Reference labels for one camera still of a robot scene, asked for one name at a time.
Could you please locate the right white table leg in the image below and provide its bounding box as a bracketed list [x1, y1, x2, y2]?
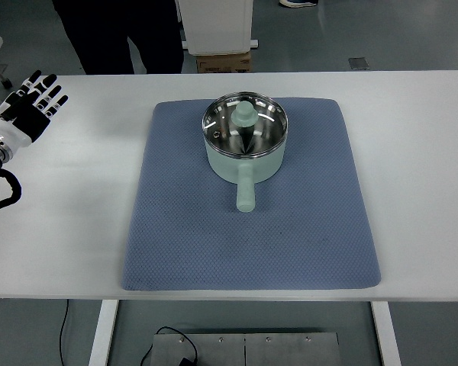
[371, 301, 402, 366]

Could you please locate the black power cable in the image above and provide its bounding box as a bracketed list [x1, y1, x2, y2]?
[59, 299, 199, 366]

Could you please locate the grey floor plate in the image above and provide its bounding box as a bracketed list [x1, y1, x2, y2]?
[348, 57, 370, 70]

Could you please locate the blue textured mat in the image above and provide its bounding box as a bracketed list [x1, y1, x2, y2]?
[122, 98, 381, 291]

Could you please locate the cardboard box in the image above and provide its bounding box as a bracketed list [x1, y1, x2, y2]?
[196, 52, 252, 73]

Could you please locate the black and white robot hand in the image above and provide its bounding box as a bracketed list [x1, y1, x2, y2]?
[0, 70, 68, 159]

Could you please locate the left white table leg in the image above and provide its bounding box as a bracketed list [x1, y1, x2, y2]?
[88, 300, 119, 366]

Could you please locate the glass lid with green knob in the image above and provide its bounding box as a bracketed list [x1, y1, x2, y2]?
[202, 91, 288, 159]

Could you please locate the green pot with handle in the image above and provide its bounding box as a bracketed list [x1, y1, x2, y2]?
[205, 141, 286, 213]

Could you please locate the white table leg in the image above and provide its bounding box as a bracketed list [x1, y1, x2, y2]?
[88, 300, 119, 366]
[371, 301, 402, 366]

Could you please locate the metal base plate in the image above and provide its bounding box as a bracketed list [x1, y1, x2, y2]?
[149, 332, 342, 365]

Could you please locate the blue shoe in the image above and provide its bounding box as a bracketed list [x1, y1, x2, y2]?
[279, 0, 319, 8]

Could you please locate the person in dark trousers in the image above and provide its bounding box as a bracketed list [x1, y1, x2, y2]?
[53, 1, 184, 75]

